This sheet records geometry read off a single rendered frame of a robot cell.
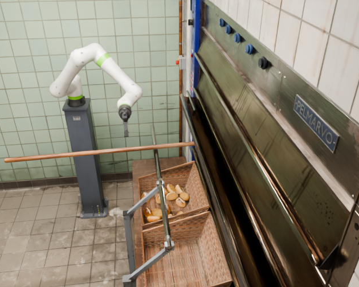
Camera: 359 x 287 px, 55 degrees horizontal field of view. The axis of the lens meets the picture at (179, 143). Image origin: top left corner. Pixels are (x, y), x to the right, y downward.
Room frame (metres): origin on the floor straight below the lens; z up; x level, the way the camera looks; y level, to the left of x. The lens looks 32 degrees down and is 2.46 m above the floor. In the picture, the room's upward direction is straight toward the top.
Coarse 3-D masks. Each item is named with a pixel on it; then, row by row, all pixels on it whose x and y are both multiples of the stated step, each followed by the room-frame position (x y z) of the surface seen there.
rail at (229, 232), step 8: (184, 104) 2.16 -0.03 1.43; (192, 120) 1.93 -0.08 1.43; (192, 128) 1.83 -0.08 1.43; (200, 144) 1.65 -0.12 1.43; (200, 152) 1.57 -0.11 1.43; (208, 168) 1.42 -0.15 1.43; (208, 176) 1.36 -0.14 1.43; (216, 192) 1.22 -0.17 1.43; (216, 200) 1.18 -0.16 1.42; (224, 216) 1.07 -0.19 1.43; (224, 224) 1.03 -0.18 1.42; (232, 240) 0.94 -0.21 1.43; (232, 248) 0.91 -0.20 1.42; (240, 256) 0.86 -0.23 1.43; (240, 264) 0.83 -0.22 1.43; (240, 272) 0.80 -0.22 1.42; (248, 280) 0.76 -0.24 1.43
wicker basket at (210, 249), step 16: (176, 224) 1.69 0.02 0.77; (192, 224) 1.70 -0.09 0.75; (208, 224) 1.67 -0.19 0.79; (144, 240) 1.66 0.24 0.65; (160, 240) 1.67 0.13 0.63; (176, 240) 1.69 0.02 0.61; (192, 240) 1.70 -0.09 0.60; (208, 240) 1.58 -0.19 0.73; (144, 256) 1.45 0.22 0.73; (176, 256) 1.57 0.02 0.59; (192, 256) 1.57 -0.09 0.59; (208, 256) 1.49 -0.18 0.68; (224, 256) 1.35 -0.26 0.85; (144, 272) 1.33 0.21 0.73; (160, 272) 1.44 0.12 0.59; (176, 272) 1.44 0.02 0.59; (192, 272) 1.44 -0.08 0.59; (208, 272) 1.42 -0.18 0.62; (224, 272) 1.28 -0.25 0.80
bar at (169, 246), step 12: (156, 144) 2.06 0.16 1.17; (156, 156) 1.90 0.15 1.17; (156, 168) 1.78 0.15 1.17; (156, 192) 1.62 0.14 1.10; (132, 216) 1.60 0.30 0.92; (168, 228) 1.25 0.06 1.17; (132, 240) 1.62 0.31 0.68; (168, 240) 1.17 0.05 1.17; (132, 252) 1.58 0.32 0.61; (168, 252) 1.14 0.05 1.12; (132, 264) 1.58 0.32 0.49; (144, 264) 1.14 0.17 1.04; (132, 276) 1.12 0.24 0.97
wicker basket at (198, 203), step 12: (180, 168) 2.29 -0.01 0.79; (192, 168) 2.29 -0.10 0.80; (144, 180) 2.25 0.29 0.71; (156, 180) 2.26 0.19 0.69; (168, 180) 2.28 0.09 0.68; (180, 180) 2.29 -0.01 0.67; (192, 180) 2.20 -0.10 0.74; (168, 192) 2.23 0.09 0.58; (192, 192) 2.13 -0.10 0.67; (204, 192) 1.91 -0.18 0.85; (144, 204) 2.08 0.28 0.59; (156, 204) 2.08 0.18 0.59; (192, 204) 2.03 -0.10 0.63; (204, 204) 1.85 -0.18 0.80; (144, 216) 1.95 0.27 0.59; (144, 228) 1.71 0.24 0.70
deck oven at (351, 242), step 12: (204, 12) 2.38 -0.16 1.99; (252, 36) 1.36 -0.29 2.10; (204, 72) 2.23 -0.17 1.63; (324, 96) 0.80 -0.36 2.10; (348, 228) 0.58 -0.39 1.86; (348, 240) 0.57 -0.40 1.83; (336, 252) 0.59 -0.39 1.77; (348, 252) 0.56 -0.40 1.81; (336, 264) 0.58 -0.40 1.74; (348, 264) 0.54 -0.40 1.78; (324, 276) 0.61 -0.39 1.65; (336, 276) 0.57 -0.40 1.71; (348, 276) 0.53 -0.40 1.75
